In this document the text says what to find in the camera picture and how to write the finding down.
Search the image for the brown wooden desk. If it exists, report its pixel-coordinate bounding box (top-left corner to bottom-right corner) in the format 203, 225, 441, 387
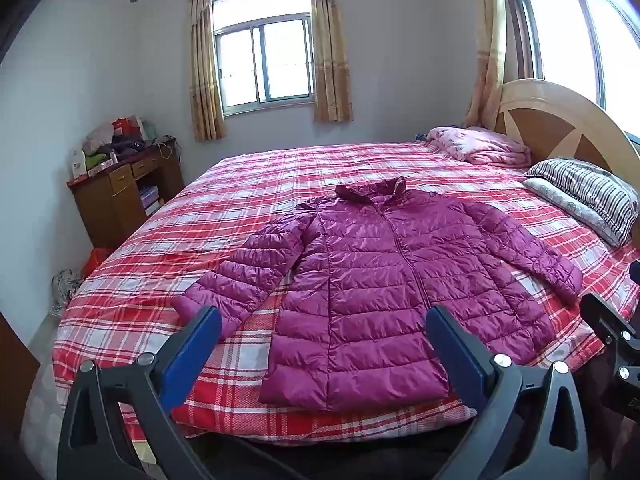
66, 136, 186, 251

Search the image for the red gift box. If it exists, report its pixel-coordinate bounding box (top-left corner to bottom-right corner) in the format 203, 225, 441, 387
111, 116, 145, 137

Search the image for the wooden bed headboard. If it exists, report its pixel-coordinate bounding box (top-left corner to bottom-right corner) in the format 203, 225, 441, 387
492, 79, 640, 196

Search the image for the black striped pillow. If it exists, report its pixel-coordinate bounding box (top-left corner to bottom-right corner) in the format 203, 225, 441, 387
525, 158, 636, 247

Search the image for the beige bedside curtain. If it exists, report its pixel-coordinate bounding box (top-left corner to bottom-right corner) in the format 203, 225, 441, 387
465, 0, 508, 128

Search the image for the red plastic bag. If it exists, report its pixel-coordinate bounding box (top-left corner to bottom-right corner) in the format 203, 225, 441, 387
81, 247, 114, 279

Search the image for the large bedside window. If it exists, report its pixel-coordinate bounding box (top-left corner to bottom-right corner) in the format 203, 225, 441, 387
502, 0, 640, 133

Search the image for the brown wooden door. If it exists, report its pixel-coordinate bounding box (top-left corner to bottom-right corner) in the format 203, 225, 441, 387
0, 310, 41, 443

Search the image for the stack of books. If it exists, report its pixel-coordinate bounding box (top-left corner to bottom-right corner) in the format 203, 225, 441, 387
139, 185, 161, 216

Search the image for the red plaid bed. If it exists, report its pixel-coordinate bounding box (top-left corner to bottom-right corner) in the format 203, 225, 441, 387
52, 141, 640, 448

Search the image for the white patterned mattress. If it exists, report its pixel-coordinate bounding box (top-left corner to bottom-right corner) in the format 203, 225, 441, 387
20, 345, 151, 480

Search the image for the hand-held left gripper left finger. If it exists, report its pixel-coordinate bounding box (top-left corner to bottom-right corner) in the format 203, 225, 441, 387
56, 304, 224, 480

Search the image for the pink folded quilt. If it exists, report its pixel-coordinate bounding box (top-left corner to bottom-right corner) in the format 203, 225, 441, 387
426, 126, 532, 168

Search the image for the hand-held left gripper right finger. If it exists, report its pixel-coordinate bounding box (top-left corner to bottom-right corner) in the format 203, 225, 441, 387
425, 304, 591, 480

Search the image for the sliding window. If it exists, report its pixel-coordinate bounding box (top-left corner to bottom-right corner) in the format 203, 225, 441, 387
212, 0, 317, 117

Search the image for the magenta puffer jacket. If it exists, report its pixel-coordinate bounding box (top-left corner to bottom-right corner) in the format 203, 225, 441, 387
172, 176, 585, 413

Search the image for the black white patterned bag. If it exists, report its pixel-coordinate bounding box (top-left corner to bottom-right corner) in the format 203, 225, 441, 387
50, 268, 84, 317

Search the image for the pile of dark clothes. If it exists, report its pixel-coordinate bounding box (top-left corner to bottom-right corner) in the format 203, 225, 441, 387
99, 139, 147, 162

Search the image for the beige patterned curtain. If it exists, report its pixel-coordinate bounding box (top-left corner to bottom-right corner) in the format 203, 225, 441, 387
309, 0, 354, 123
187, 0, 227, 142

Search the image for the grey floral pillow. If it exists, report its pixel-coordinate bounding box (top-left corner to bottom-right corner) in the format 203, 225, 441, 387
522, 177, 623, 248

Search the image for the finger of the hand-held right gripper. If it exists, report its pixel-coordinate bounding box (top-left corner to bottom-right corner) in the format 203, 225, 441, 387
580, 292, 640, 361

